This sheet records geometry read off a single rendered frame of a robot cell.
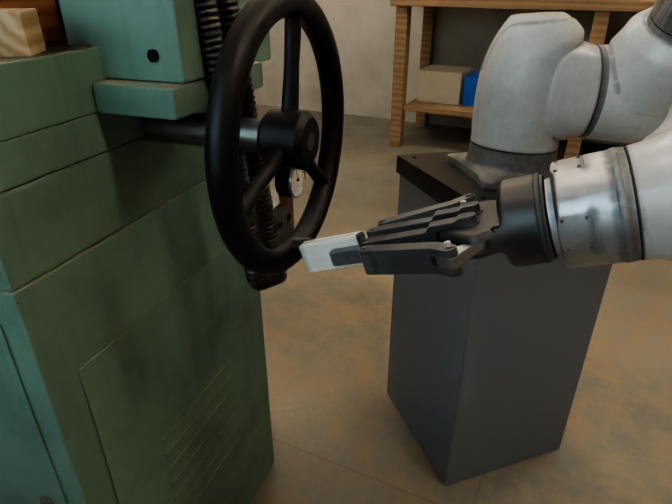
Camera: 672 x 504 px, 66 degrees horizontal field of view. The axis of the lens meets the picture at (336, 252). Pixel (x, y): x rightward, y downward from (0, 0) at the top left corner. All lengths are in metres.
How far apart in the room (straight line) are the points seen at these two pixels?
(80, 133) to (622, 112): 0.79
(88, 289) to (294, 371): 0.93
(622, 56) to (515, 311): 0.45
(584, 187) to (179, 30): 0.37
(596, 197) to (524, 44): 0.54
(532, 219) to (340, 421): 0.98
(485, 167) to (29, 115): 0.71
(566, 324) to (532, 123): 0.40
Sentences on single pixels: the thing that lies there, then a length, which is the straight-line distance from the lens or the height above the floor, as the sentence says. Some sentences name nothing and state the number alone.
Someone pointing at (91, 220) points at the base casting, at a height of 0.74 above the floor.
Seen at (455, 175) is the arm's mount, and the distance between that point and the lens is 0.99.
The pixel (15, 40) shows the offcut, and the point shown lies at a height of 0.91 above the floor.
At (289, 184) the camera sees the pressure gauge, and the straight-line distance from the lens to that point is 0.85.
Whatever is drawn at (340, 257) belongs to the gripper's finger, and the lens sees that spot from 0.50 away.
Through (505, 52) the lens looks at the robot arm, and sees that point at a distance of 0.94.
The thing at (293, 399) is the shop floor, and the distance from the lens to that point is 1.39.
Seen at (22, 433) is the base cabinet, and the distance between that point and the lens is 0.70.
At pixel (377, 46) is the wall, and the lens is 3.97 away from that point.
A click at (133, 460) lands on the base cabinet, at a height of 0.41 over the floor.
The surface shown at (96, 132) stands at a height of 0.82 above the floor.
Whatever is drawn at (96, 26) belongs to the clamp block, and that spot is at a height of 0.92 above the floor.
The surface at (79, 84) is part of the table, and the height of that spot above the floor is 0.87.
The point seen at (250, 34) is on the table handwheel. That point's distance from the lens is 0.46.
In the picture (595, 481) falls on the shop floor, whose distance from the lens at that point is 1.35.
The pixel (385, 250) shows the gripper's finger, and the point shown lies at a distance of 0.45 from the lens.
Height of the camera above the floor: 0.96
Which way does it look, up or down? 28 degrees down
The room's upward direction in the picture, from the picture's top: straight up
